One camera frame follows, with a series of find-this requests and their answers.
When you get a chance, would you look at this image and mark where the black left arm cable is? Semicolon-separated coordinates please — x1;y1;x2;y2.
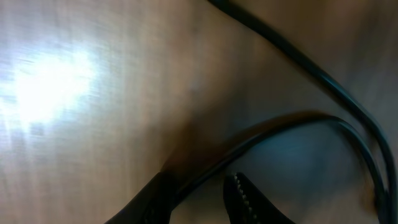
207;0;398;224

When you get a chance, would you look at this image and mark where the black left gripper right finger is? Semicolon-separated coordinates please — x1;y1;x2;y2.
223;172;294;224

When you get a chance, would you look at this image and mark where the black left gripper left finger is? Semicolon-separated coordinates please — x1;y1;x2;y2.
106;172;178;224

